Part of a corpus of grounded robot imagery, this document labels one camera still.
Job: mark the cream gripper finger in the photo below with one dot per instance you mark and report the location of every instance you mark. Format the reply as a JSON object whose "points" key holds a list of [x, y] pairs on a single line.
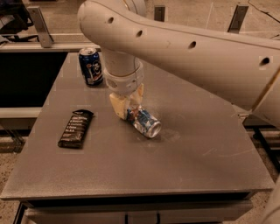
{"points": [[120, 104], [136, 97]]}

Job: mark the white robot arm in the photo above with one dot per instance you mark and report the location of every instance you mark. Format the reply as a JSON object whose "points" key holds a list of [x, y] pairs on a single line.
{"points": [[240, 69]]}

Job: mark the black snack bar wrapper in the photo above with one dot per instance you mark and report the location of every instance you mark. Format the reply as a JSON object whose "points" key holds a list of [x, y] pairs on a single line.
{"points": [[76, 129]]}

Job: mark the horizontal metal rail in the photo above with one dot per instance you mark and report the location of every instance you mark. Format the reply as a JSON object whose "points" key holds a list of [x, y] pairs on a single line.
{"points": [[36, 47]]}

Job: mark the grey table cabinet base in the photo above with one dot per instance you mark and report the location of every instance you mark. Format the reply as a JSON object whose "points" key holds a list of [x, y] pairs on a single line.
{"points": [[206, 208]]}

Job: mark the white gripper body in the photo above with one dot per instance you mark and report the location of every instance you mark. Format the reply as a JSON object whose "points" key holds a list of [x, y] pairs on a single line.
{"points": [[123, 83]]}

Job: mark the Red Bull can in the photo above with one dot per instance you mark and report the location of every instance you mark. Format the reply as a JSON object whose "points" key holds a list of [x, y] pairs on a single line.
{"points": [[143, 121]]}

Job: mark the middle metal rail bracket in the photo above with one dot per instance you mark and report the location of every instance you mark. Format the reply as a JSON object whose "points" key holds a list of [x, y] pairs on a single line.
{"points": [[159, 13]]}

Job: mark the left metal rail bracket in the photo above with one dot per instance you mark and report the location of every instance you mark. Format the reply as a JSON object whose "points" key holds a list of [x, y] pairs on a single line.
{"points": [[44, 37]]}

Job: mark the blue Pepsi can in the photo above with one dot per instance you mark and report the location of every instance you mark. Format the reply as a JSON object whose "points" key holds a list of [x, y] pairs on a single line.
{"points": [[91, 67]]}

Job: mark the right metal rail bracket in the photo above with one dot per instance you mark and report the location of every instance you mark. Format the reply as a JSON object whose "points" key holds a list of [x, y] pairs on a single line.
{"points": [[238, 17]]}

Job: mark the metal rail bracket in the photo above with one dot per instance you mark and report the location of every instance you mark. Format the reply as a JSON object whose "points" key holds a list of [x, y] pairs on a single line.
{"points": [[44, 37], [238, 17], [159, 13]]}

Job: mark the dark equipment top left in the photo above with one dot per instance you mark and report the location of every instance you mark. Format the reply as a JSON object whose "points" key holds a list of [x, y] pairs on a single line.
{"points": [[14, 18]]}

